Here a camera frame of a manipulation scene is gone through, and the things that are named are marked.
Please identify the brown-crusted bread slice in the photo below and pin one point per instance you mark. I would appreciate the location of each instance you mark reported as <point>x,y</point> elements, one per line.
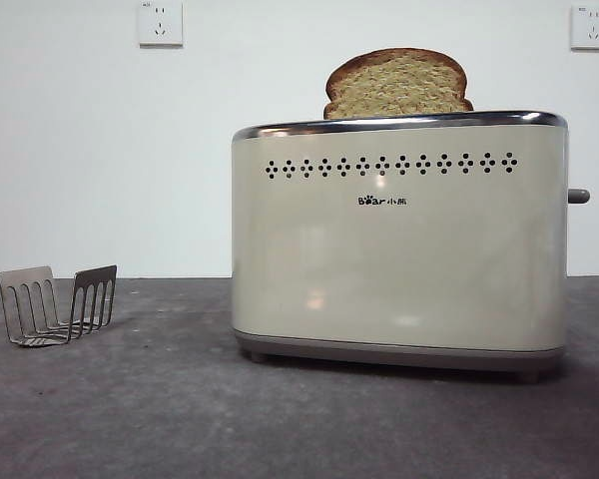
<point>399,85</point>

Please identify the slotted metal bread rack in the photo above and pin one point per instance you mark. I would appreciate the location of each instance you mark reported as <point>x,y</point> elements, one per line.
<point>30,279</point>

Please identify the cream two-slot toaster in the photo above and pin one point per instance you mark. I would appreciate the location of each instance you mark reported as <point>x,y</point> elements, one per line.
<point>399,259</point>

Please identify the white wall socket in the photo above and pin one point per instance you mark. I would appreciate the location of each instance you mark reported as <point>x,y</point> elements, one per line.
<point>161,25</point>
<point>589,27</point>

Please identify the grey toaster lever knob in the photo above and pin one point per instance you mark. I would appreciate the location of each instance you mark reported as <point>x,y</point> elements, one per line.
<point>580,195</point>

